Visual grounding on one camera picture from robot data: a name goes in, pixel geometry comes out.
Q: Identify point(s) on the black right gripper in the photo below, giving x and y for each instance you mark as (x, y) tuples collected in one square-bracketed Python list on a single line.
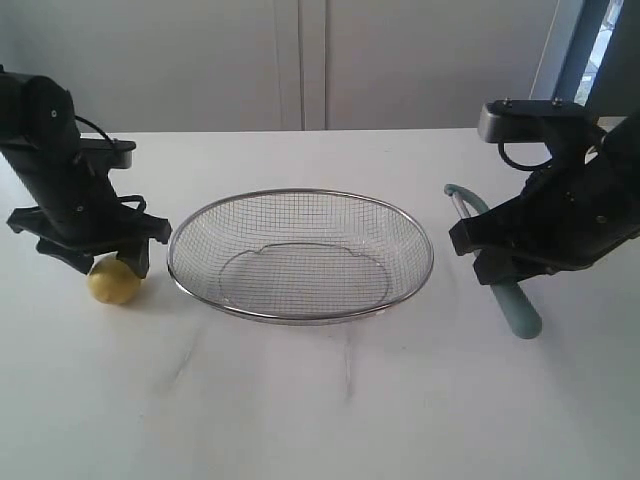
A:
[(581, 208)]

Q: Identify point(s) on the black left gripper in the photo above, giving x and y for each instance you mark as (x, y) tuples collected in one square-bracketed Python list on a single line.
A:
[(78, 208)]

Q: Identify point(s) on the yellow lemon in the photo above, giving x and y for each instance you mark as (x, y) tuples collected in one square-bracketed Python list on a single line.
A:
[(113, 282)]

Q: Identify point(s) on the teal handled peeler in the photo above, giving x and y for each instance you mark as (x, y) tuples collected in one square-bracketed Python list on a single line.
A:
[(523, 319)]

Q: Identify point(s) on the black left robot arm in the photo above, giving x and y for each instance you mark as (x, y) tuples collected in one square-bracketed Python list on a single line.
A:
[(38, 111)]

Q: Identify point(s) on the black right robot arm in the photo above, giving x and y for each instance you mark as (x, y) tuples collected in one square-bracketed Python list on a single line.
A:
[(568, 216)]

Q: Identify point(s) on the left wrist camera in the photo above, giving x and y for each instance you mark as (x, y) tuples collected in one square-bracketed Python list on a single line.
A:
[(108, 155)]

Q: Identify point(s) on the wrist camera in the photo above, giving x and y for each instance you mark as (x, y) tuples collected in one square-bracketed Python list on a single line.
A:
[(524, 121), (108, 155)]

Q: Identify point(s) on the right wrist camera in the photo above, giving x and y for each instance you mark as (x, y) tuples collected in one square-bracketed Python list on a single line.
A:
[(524, 121)]

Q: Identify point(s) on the wire mesh metal basket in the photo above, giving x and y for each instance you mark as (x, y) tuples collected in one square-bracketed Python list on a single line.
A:
[(300, 256)]

